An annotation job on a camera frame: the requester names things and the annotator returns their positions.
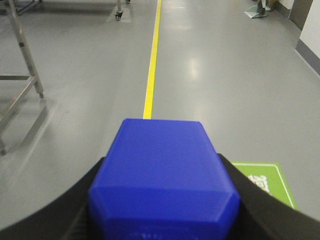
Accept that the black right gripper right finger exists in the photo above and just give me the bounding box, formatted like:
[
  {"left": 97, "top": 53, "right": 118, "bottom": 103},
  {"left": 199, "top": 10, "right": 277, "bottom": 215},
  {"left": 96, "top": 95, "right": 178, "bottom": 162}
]
[{"left": 218, "top": 153, "right": 320, "bottom": 240}]

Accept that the wheeled steel cart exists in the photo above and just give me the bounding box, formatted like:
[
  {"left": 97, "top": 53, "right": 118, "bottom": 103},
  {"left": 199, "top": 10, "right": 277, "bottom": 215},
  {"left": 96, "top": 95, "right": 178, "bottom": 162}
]
[{"left": 13, "top": 0, "right": 124, "bottom": 21}]

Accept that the green floor marker sign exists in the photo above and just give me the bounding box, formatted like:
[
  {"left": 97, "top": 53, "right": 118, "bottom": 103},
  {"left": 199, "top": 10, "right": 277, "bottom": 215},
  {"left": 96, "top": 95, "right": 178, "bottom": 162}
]
[{"left": 232, "top": 161, "right": 299, "bottom": 210}]

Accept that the blue plastic block part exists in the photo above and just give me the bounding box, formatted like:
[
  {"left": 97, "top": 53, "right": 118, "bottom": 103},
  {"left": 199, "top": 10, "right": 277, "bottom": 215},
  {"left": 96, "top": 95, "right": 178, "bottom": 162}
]
[{"left": 88, "top": 118, "right": 240, "bottom": 240}]

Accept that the grey floor stand base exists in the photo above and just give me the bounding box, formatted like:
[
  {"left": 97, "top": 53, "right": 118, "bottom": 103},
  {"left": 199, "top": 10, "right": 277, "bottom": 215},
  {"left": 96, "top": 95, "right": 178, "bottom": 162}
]
[{"left": 244, "top": 0, "right": 270, "bottom": 19}]

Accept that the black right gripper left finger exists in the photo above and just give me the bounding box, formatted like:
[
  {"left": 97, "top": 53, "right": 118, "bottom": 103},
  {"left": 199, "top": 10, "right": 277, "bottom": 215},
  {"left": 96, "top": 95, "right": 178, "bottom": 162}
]
[{"left": 0, "top": 157, "right": 104, "bottom": 240}]

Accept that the steel shelf rack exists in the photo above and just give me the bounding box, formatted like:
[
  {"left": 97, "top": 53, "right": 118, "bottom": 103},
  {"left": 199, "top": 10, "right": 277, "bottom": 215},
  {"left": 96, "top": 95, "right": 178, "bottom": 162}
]
[{"left": 0, "top": 0, "right": 48, "bottom": 157}]

